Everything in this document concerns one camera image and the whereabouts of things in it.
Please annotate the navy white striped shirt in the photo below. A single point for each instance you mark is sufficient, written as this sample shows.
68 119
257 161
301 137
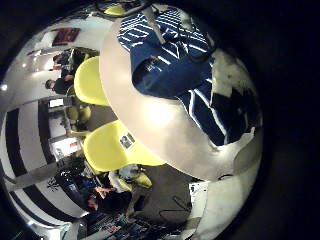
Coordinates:
166 70

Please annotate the yellow chair with sticker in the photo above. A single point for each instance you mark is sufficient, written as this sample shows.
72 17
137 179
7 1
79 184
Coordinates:
110 150

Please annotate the yellow plastic chair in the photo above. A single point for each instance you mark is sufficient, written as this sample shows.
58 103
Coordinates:
90 83

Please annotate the person in dark jacket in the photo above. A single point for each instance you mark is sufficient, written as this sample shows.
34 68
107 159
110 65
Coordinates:
106 200

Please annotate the seated person in dark clothes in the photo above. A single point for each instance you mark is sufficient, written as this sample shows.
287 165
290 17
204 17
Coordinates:
60 86

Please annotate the red wall poster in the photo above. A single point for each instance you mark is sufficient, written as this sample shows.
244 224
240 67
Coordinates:
65 36

